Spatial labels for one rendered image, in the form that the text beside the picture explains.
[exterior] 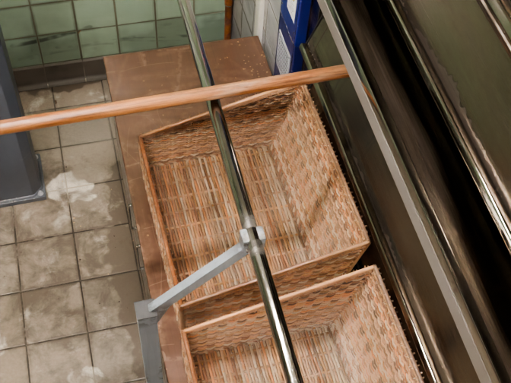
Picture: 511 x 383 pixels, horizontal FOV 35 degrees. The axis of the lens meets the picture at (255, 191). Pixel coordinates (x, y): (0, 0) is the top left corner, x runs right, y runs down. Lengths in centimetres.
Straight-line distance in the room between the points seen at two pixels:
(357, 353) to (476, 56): 91
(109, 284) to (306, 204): 89
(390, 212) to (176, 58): 109
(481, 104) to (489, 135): 6
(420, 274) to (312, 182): 55
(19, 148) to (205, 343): 113
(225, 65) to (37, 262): 95
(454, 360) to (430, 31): 65
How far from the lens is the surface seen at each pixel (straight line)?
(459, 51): 144
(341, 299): 203
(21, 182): 301
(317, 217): 219
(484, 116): 138
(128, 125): 251
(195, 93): 173
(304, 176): 225
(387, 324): 191
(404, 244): 182
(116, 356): 274
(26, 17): 322
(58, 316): 283
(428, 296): 175
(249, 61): 268
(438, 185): 139
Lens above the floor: 249
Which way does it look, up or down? 54 degrees down
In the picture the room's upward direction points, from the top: 5 degrees clockwise
